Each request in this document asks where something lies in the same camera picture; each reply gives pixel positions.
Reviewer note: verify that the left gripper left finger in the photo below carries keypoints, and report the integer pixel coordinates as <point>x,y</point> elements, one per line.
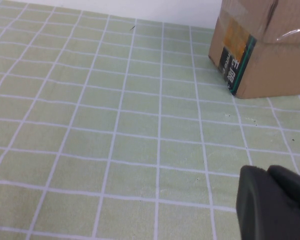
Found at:
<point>265,212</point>

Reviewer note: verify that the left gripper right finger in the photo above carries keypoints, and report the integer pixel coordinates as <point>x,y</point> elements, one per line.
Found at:
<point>292,185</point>

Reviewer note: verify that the brown cardboard box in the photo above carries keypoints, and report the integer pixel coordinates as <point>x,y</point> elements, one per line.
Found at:
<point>277,70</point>

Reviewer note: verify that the green white-grid tablecloth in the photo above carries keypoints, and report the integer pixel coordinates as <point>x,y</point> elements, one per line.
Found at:
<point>90,125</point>

